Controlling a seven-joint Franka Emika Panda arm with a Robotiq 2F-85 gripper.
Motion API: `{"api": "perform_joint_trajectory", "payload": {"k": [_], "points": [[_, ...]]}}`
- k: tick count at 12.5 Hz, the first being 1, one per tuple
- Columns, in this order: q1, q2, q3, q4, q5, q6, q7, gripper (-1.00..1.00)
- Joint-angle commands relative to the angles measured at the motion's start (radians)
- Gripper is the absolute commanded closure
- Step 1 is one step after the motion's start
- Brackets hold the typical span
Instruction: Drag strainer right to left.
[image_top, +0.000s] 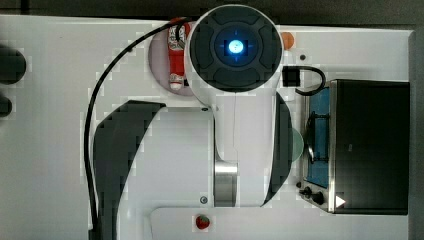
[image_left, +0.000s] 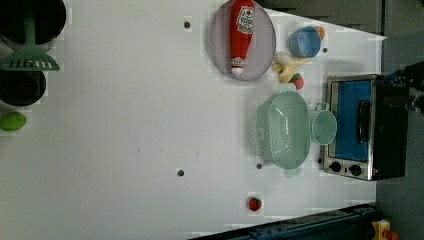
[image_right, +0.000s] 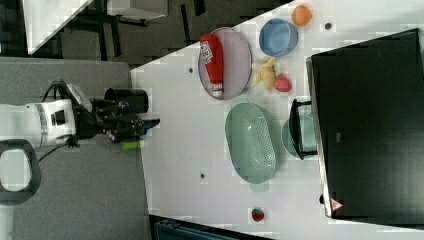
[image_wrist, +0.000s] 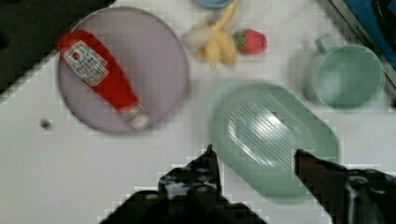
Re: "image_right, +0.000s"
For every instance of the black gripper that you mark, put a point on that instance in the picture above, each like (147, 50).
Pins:
(118, 120)

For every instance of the green plastic strainer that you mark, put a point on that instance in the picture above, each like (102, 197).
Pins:
(247, 131)

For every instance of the black cylinder holder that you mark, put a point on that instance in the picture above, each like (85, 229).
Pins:
(136, 98)

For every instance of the green lime toy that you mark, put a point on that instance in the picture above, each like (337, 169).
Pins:
(131, 145)

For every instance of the red ketchup bottle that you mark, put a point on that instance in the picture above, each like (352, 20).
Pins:
(211, 53)

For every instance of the blue crate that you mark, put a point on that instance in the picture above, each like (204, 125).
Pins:
(172, 230)

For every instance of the grey round plate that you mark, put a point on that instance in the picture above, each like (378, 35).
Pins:
(237, 64)

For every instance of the white side table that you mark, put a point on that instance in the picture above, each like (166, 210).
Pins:
(44, 18)

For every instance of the yellow banana toy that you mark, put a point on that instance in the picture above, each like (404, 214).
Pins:
(264, 72)

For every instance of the small red strawberry toy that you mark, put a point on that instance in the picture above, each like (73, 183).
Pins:
(257, 214)

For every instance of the blue bowl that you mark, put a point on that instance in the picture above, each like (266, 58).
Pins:
(278, 38)

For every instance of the green cup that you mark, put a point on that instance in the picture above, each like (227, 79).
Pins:
(308, 138)

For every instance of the orange fruit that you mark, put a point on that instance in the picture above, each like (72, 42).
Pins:
(301, 15)

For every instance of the black toaster oven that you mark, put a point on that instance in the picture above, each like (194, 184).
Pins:
(366, 102)

